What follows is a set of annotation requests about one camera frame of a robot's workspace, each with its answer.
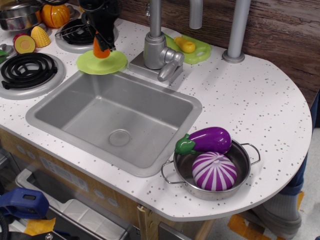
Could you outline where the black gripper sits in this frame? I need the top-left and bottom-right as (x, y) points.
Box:
(81, 8), (119, 52)

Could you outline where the light green plastic plate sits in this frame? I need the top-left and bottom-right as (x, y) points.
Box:
(76, 50), (128, 75)

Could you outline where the orange toy carrot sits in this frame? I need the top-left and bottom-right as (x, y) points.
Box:
(93, 37), (111, 59)

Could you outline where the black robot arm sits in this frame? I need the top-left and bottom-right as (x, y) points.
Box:
(58, 0), (121, 56)

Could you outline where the blue jeans leg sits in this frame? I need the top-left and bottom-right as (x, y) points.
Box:
(282, 91), (320, 197)

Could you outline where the front black stove burner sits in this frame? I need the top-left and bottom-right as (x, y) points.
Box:
(0, 52), (66, 100)

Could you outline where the silver sink basin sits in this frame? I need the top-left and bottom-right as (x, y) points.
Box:
(26, 71), (202, 177)

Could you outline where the green toy leaf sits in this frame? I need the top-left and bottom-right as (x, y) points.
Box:
(0, 50), (9, 64)

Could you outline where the grey stove knob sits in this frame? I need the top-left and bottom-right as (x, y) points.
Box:
(0, 44), (14, 55)

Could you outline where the orange toy pumpkin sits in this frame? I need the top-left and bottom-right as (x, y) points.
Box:
(41, 4), (71, 29)

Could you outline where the large steel pot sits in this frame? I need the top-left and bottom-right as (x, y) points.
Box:
(0, 0), (42, 31)

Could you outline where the yellow toy corn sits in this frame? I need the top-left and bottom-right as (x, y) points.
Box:
(30, 26), (51, 48)

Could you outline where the black stove burner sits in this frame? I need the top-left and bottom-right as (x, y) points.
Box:
(0, 52), (66, 100)
(54, 18), (120, 54)

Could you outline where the purple toy eggplant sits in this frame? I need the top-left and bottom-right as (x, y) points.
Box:
(174, 126), (232, 155)

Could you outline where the small steel pot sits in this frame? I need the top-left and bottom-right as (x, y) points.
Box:
(161, 140), (261, 201)

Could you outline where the yellow toy squash piece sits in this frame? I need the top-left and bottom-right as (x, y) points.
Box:
(173, 36), (196, 54)

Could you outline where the black cable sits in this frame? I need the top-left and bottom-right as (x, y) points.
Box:
(0, 212), (10, 240)

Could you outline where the grey toy faucet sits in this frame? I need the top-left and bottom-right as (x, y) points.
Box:
(128, 0), (204, 82)

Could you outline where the rear black stove burner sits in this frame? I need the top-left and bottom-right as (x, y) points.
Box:
(54, 18), (120, 54)

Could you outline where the purple striped toy onion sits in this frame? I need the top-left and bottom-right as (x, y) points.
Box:
(191, 151), (238, 192)

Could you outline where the grey vertical post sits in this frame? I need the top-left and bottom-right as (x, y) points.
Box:
(222, 0), (251, 64)

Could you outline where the blue clamp handle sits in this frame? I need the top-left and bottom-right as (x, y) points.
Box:
(0, 187), (50, 219)

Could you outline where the green plastic cutting board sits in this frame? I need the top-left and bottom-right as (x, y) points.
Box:
(165, 34), (212, 65)

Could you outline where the red yellow toy fruit half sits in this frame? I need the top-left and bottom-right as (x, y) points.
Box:
(12, 33), (36, 54)

